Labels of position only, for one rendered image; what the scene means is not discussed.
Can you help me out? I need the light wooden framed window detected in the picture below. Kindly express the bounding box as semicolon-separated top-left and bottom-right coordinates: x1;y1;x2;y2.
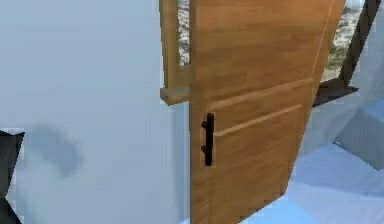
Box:
158;0;191;107

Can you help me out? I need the brown wooden room door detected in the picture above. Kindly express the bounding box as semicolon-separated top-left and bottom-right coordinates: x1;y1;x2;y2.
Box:
188;0;347;224

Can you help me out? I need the dark framed window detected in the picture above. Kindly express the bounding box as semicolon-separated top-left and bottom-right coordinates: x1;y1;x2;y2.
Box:
312;0;383;108

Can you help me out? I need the black angular object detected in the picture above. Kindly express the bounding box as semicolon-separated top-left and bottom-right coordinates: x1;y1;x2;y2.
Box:
0;129;26;224

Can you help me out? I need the black bar door handle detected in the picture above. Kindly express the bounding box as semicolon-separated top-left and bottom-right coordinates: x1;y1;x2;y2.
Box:
200;112;215;167

